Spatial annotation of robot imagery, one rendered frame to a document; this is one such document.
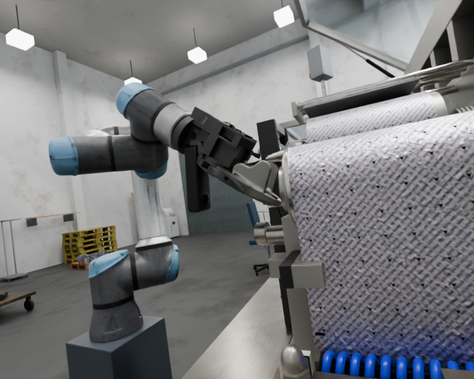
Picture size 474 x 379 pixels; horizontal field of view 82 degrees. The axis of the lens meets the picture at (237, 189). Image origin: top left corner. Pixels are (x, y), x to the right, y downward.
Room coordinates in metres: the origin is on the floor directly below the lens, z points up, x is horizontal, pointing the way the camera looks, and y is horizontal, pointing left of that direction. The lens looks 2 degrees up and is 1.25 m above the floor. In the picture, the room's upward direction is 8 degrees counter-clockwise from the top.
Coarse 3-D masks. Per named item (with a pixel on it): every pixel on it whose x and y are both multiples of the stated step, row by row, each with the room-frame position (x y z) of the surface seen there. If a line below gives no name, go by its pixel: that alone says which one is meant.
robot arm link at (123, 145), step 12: (120, 144) 0.53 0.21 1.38; (132, 144) 0.54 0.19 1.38; (144, 144) 0.53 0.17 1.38; (156, 144) 0.54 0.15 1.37; (120, 156) 0.54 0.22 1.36; (132, 156) 0.54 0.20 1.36; (144, 156) 0.55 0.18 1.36; (156, 156) 0.56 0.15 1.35; (168, 156) 0.60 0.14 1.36; (120, 168) 0.55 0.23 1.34; (132, 168) 0.57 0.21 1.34; (144, 168) 0.58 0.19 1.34; (156, 168) 0.58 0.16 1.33
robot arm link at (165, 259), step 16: (128, 128) 0.89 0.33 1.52; (144, 192) 0.88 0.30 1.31; (144, 208) 0.88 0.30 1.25; (160, 208) 0.91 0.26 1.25; (144, 224) 0.87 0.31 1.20; (160, 224) 0.89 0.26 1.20; (144, 240) 0.87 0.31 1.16; (160, 240) 0.87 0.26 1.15; (144, 256) 0.85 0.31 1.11; (160, 256) 0.85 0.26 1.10; (176, 256) 0.87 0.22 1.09; (144, 272) 0.83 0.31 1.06; (160, 272) 0.85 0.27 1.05; (176, 272) 0.87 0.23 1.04; (144, 288) 0.87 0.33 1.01
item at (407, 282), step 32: (320, 224) 0.36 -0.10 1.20; (352, 224) 0.34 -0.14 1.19; (384, 224) 0.33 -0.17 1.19; (416, 224) 0.32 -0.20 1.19; (448, 224) 0.30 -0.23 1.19; (320, 256) 0.36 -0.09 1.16; (352, 256) 0.34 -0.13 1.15; (384, 256) 0.33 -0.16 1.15; (416, 256) 0.32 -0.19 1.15; (448, 256) 0.31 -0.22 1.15; (320, 288) 0.36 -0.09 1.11; (352, 288) 0.35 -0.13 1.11; (384, 288) 0.33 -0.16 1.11; (416, 288) 0.32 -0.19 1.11; (448, 288) 0.31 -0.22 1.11; (320, 320) 0.36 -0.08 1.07; (352, 320) 0.35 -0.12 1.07; (384, 320) 0.33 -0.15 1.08; (416, 320) 0.32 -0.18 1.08; (448, 320) 0.31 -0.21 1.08; (352, 352) 0.35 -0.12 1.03; (384, 352) 0.34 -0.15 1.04; (416, 352) 0.32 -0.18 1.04; (448, 352) 0.31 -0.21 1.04
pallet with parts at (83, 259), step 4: (100, 252) 7.40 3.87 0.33; (104, 252) 7.40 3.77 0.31; (80, 256) 7.15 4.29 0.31; (84, 256) 7.01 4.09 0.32; (88, 256) 7.01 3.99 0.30; (92, 256) 7.09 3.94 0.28; (96, 256) 7.20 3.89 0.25; (80, 260) 7.14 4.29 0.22; (84, 260) 6.96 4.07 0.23; (88, 260) 7.01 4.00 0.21; (92, 260) 7.08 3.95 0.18; (72, 264) 7.30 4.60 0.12; (76, 264) 7.21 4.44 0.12; (80, 264) 7.12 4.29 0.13; (84, 264) 6.94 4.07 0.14; (88, 264) 6.95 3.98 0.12; (72, 268) 7.29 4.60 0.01; (80, 268) 7.11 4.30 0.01; (88, 268) 6.93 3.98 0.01
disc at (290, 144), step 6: (288, 144) 0.39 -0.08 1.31; (294, 144) 0.43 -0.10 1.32; (288, 150) 0.38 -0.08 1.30; (288, 156) 0.38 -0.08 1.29; (288, 162) 0.37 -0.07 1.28; (288, 168) 0.37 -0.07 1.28; (288, 174) 0.36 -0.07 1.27; (288, 180) 0.36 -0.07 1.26; (288, 186) 0.36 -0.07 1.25; (288, 192) 0.36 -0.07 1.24; (288, 198) 0.36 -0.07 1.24; (294, 210) 0.37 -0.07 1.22; (294, 216) 0.37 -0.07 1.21; (294, 222) 0.38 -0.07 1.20
